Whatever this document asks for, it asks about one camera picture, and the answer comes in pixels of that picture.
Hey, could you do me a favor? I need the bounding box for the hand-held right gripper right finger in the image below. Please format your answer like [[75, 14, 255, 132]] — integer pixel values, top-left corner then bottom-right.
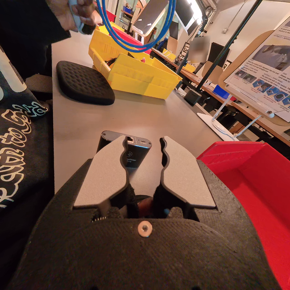
[[160, 136, 217, 216]]

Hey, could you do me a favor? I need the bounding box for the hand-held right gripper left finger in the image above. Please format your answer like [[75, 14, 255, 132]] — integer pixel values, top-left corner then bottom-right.
[[72, 135, 129, 218]]

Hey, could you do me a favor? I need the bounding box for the black ethernet splitter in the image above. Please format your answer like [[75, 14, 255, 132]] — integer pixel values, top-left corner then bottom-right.
[[96, 130, 152, 169]]

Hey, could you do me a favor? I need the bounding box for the person's right hand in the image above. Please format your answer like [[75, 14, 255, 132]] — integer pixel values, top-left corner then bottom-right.
[[138, 197, 154, 216]]

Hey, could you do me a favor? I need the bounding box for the person's left forearm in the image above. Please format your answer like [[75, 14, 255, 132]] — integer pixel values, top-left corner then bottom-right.
[[0, 0, 72, 78]]

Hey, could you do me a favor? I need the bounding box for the instruction poster board with stand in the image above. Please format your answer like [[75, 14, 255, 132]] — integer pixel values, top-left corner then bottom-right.
[[196, 16, 290, 141]]

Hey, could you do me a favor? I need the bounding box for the red plastic bin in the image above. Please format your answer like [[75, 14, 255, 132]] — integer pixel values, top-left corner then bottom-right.
[[111, 27, 152, 55], [196, 141, 290, 290], [101, 7, 116, 23]]

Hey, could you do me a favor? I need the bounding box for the wooden desk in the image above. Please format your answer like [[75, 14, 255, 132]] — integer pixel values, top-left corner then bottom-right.
[[151, 47, 290, 146]]

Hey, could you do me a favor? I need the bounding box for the black pole with round disc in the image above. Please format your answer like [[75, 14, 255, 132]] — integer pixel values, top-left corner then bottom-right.
[[192, 0, 264, 100]]

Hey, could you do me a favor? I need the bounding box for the wooden poster board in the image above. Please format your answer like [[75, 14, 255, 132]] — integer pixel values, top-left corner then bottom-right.
[[131, 0, 170, 38]]

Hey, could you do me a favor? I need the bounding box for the light stand pole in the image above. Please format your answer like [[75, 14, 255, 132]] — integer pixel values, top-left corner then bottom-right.
[[175, 6, 214, 76]]

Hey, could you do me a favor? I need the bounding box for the person's printed dark sweatshirt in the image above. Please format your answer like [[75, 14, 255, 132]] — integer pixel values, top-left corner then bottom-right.
[[0, 45, 55, 212]]

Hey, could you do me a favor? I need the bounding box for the LED light panel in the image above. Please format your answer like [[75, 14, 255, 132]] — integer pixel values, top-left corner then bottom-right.
[[174, 0, 196, 28], [186, 17, 202, 36]]

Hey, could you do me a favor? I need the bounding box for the blue ethernet cable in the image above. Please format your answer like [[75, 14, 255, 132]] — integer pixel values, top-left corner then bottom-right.
[[96, 0, 177, 53]]

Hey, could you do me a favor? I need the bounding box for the blue plastic bin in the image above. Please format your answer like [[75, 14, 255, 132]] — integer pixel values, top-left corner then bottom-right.
[[213, 85, 232, 100]]

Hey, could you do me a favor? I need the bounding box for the black chair armrest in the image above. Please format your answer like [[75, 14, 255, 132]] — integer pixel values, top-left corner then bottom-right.
[[56, 60, 116, 106]]

